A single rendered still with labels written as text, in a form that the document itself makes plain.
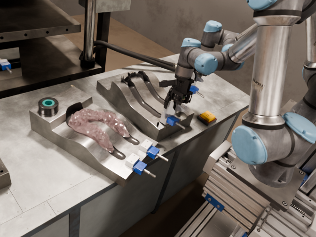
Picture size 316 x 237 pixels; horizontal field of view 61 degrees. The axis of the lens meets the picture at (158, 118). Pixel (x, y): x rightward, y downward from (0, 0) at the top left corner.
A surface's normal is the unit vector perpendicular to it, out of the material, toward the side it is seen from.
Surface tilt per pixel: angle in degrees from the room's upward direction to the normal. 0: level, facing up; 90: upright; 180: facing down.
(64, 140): 90
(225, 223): 0
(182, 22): 90
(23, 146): 0
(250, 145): 97
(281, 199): 0
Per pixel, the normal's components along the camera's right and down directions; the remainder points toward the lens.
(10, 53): 0.67, 0.57
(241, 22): -0.63, 0.38
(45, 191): 0.21, -0.76
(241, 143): -0.90, 0.22
